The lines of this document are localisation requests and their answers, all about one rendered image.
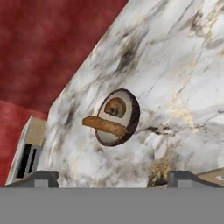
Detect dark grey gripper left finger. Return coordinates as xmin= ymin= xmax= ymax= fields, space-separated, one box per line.
xmin=6 ymin=170 xmax=60 ymax=188

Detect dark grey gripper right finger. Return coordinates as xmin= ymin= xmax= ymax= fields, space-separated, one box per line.
xmin=167 ymin=170 xmax=224 ymax=188

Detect dark brown bowl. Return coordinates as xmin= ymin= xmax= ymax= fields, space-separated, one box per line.
xmin=94 ymin=87 xmax=141 ymax=147

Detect brown bread loaf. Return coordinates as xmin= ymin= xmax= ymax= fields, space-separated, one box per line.
xmin=81 ymin=115 xmax=129 ymax=137

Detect round brown bread roll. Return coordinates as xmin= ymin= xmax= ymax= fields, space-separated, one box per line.
xmin=103 ymin=96 xmax=127 ymax=119

